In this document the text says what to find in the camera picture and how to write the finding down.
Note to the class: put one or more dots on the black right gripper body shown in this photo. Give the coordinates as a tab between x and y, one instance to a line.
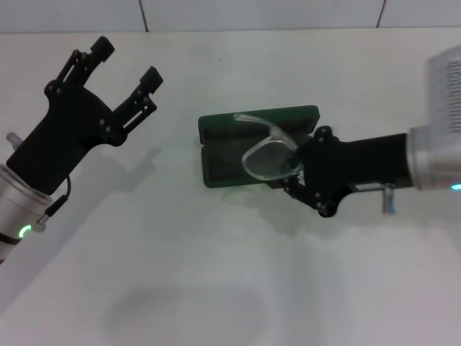
345	162

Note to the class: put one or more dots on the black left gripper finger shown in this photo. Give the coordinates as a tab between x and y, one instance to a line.
102	47
151	79

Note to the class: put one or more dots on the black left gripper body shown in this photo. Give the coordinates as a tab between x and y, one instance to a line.
61	137

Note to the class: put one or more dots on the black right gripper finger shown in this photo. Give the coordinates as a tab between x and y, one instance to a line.
295	162
295	185

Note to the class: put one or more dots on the clear plastic glasses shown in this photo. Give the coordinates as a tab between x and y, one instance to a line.
268	160

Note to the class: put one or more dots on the green glasses case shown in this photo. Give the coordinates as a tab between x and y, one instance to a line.
223	166

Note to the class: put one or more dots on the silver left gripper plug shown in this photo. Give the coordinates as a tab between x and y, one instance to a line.
12	140

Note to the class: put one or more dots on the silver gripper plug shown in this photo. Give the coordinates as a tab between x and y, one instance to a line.
388	200
12	140

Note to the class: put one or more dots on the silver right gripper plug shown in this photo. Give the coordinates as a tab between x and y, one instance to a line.
388	200

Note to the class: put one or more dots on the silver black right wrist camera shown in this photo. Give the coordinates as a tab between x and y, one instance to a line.
446	90

